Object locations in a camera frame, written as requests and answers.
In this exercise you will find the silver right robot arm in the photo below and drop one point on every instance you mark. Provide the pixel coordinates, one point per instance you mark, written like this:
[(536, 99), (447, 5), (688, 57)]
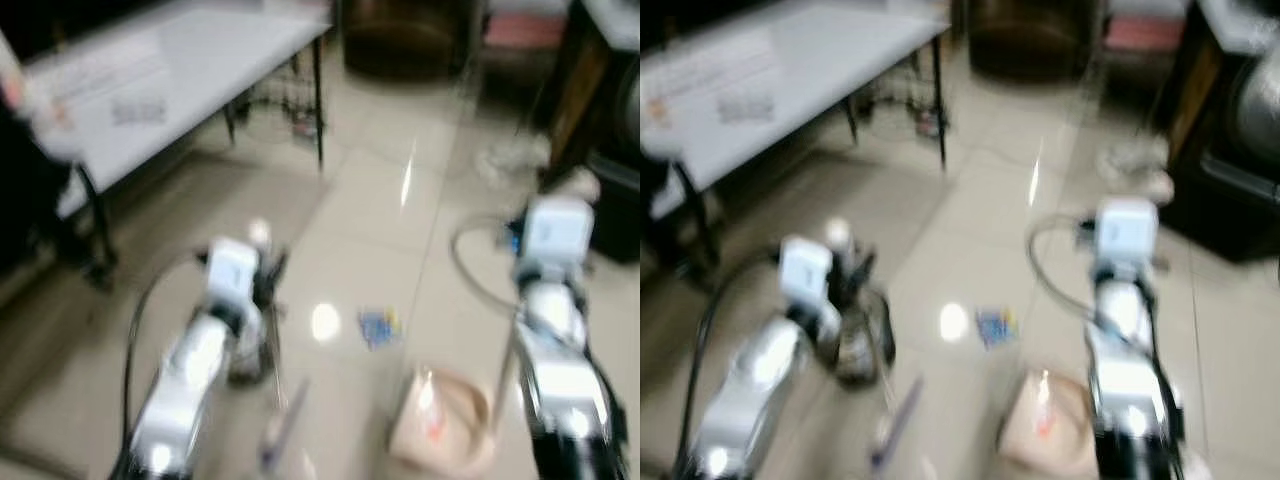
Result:
[(560, 390), (1130, 390)]

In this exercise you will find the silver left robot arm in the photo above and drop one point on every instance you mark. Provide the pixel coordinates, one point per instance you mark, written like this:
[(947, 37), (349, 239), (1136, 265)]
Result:
[(190, 370), (745, 385)]

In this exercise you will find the blue crumpled wrapper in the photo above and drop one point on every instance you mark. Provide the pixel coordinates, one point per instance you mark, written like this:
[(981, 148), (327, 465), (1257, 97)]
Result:
[(996, 327), (379, 327)]

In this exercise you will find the purple stick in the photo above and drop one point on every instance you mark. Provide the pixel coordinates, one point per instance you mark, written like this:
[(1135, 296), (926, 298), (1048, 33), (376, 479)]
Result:
[(897, 425), (285, 425)]

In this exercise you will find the white table with black legs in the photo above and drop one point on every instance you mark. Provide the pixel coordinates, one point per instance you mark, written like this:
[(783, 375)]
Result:
[(800, 60), (190, 65)]

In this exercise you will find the white plastic bag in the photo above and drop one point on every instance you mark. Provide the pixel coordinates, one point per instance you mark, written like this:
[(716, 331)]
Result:
[(512, 160), (1132, 160)]

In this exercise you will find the dark brown armchair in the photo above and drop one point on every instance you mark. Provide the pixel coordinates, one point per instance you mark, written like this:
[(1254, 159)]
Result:
[(400, 40), (1030, 35)]

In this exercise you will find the black cabinet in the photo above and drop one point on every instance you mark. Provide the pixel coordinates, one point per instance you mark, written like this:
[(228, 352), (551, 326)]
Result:
[(600, 130), (1225, 170)]

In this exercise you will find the stool with pink cushion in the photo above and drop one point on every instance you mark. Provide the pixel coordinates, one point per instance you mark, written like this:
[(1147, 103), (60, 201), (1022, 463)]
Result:
[(1145, 32), (522, 32)]

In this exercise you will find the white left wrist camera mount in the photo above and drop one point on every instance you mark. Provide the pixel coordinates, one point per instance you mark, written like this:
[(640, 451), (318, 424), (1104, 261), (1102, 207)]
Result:
[(805, 272), (232, 272)]

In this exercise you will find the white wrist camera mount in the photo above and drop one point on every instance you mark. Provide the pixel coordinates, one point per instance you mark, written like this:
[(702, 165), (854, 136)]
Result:
[(232, 272), (805, 272), (558, 235), (1128, 235)]

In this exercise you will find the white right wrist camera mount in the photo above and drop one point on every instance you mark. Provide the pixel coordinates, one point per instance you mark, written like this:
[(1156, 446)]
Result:
[(1128, 235), (558, 235)]

